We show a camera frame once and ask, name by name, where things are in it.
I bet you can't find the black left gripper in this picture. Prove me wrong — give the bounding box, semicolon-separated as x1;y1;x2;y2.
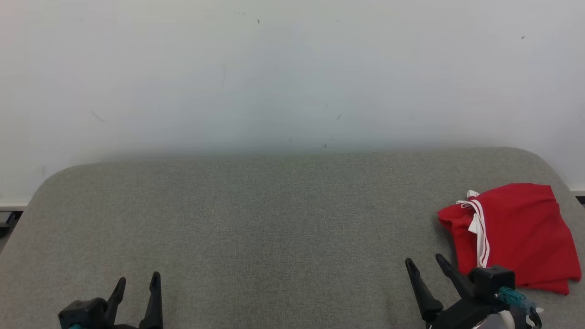
104;271;164;329

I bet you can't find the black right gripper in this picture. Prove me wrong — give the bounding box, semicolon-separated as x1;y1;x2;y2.
405;254;500;329

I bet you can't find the red basketball jersey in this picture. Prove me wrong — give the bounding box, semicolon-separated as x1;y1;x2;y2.
437;183;576;289

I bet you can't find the grey fabric sofa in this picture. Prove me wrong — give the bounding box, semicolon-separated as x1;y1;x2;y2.
0;147;585;329

